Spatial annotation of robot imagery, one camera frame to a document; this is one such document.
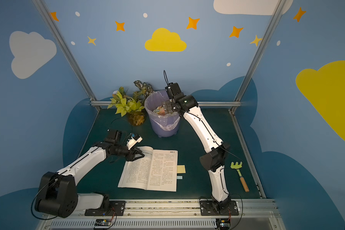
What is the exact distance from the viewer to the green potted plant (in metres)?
0.91

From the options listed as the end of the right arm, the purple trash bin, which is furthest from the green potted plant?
the end of the right arm

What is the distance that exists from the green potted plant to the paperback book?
25 cm

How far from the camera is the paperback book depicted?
0.82 m
